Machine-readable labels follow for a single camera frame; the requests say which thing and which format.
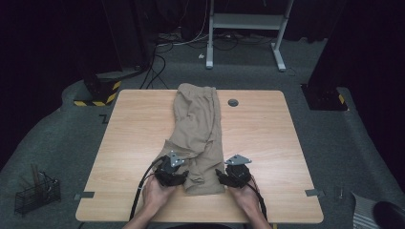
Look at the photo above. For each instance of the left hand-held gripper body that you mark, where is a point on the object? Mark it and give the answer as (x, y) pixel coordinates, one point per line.
(168, 171)

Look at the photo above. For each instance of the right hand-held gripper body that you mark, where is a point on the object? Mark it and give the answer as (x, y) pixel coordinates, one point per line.
(238, 171)

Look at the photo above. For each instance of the beige pants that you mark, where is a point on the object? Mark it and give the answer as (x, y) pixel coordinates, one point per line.
(199, 133)

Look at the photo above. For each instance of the person's left hand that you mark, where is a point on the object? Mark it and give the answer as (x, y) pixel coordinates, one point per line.
(156, 195)

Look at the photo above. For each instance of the person's right hand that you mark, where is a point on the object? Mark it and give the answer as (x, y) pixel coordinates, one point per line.
(243, 198)

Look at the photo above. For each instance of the grey tape strip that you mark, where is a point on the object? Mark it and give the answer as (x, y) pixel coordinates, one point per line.
(84, 195)
(314, 192)

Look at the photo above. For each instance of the striped grey cloth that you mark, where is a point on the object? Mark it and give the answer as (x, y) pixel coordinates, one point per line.
(363, 213)

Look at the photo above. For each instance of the brown sticks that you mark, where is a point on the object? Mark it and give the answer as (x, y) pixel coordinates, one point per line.
(35, 178)

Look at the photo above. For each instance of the white metal stand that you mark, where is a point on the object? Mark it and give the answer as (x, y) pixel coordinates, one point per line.
(245, 22)

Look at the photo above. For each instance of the black shoe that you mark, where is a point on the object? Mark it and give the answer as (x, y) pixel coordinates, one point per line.
(390, 216)

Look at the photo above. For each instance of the black post with striped base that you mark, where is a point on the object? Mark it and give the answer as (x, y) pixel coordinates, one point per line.
(102, 86)

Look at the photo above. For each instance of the black post with dark base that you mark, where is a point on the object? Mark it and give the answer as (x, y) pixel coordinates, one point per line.
(324, 95)

